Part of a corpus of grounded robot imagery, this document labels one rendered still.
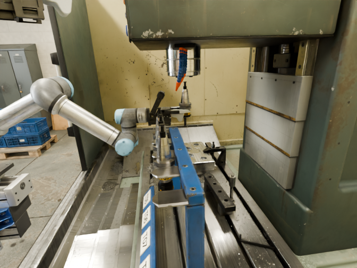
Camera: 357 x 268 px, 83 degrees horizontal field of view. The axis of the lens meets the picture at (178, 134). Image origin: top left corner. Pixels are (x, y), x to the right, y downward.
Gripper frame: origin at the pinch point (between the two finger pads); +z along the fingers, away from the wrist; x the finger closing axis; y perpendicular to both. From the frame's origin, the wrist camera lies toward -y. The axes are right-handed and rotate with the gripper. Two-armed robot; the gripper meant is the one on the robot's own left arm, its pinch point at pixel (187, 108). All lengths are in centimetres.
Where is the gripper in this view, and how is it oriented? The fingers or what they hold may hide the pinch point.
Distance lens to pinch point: 101.5
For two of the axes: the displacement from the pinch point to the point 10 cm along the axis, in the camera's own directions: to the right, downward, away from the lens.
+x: 0.4, 3.3, -9.4
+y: 0.4, 9.4, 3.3
